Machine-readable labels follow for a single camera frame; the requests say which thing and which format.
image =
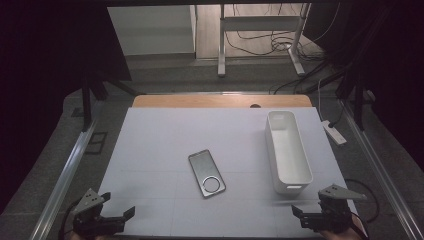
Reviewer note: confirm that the grey phone case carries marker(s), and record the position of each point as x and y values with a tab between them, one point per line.
206	173

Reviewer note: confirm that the white cabinet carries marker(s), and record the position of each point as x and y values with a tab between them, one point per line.
151	30

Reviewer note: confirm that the white table mat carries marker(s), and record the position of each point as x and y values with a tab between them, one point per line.
166	140

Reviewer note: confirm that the person's right hand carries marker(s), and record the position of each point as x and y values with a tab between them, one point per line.
343	236

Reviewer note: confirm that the aluminium rail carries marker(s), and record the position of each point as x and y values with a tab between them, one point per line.
380	166
63	176

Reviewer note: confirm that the white power strip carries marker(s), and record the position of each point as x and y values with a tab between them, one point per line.
334	132

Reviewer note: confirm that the white plastic bin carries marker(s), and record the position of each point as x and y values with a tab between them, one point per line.
289	156

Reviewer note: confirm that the black metal stand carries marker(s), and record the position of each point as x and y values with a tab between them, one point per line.
358	100
87	100

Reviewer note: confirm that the black floor socket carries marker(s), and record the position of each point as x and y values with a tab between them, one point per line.
96	143

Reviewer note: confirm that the white desk frame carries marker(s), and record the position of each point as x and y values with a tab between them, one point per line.
256	23

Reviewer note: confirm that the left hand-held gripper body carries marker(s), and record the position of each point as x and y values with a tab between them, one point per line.
95	225

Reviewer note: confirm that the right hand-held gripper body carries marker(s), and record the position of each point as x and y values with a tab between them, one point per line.
333	216

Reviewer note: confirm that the person's left hand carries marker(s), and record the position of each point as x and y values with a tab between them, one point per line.
100	238

